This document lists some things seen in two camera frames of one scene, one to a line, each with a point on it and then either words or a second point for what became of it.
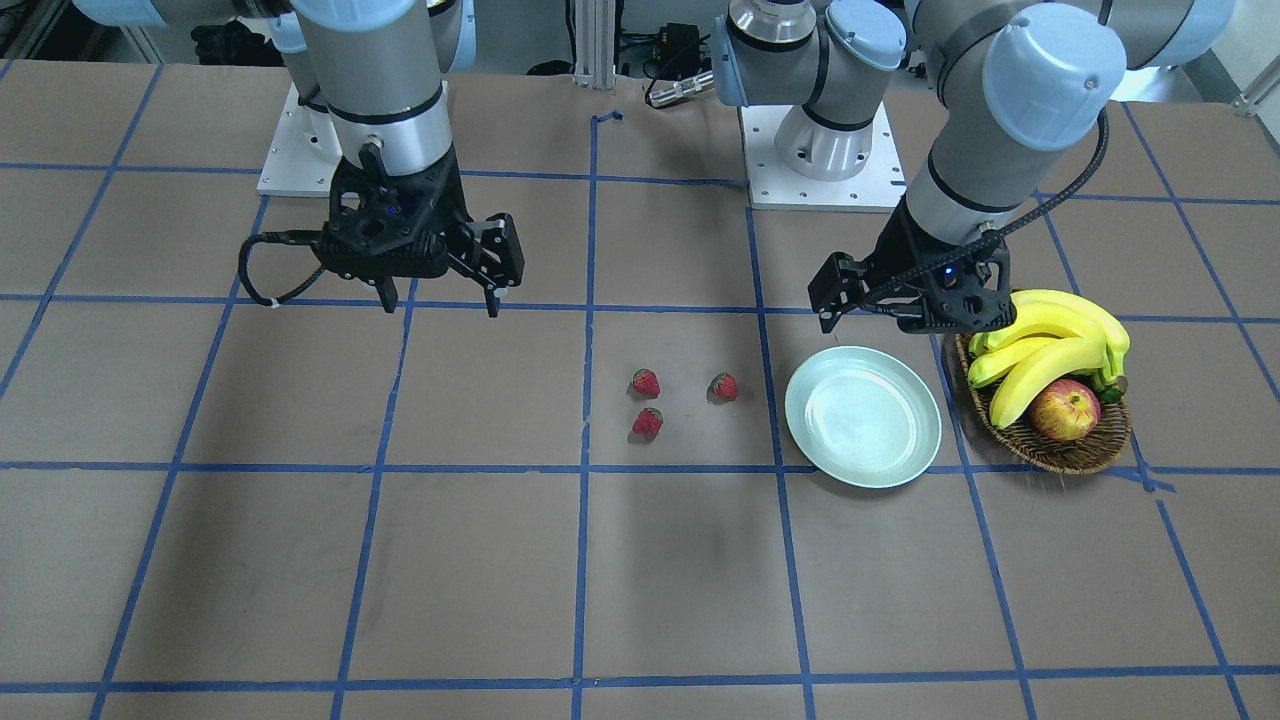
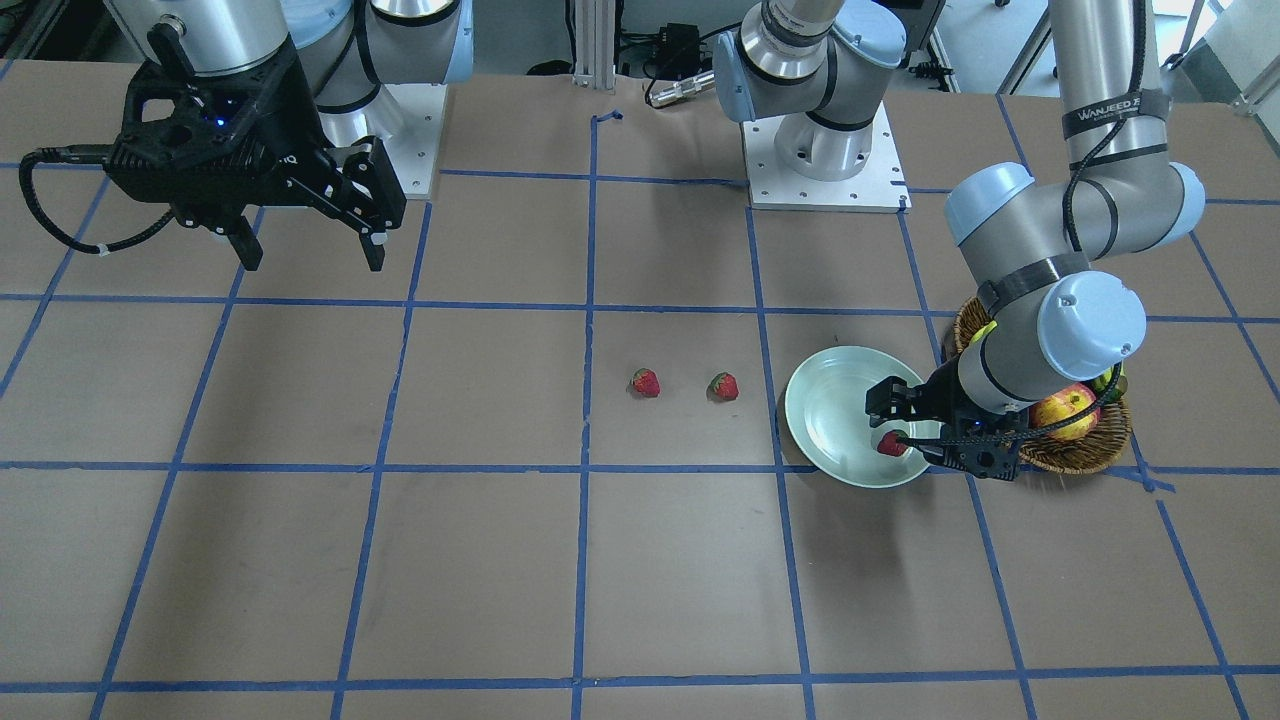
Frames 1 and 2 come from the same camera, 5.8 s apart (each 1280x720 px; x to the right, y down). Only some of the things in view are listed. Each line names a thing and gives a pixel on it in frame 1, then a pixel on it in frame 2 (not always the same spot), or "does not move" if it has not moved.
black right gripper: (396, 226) to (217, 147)
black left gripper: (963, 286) to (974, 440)
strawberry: (645, 384) does not move
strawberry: (723, 388) does not move
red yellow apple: (1066, 410) does not move
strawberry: (648, 423) to (888, 444)
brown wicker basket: (1110, 435) does not move
